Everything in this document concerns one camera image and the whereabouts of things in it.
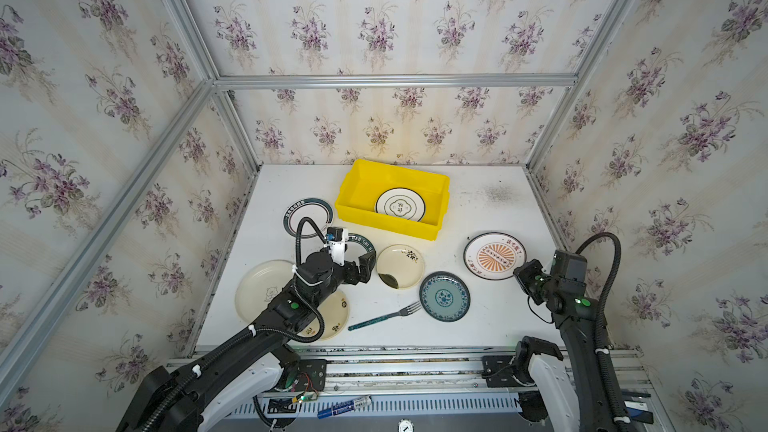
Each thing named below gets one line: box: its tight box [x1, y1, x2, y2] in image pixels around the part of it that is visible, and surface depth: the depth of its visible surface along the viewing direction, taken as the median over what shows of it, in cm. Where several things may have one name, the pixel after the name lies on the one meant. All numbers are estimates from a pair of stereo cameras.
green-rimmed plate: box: [283, 198, 334, 238], surface depth 107 cm
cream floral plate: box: [300, 290, 350, 341], surface depth 84 cm
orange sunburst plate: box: [463, 232, 527, 281], surface depth 89 cm
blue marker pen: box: [317, 396, 373, 419], surface depth 70 cm
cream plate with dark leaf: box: [376, 244, 425, 289], surface depth 95 cm
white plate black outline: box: [375, 187, 426, 222], surface depth 109 cm
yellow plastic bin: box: [335, 160, 451, 241], surface depth 112 cm
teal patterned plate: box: [419, 271, 472, 323], surface depth 88 cm
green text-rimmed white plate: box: [344, 233, 376, 261], surface depth 99 cm
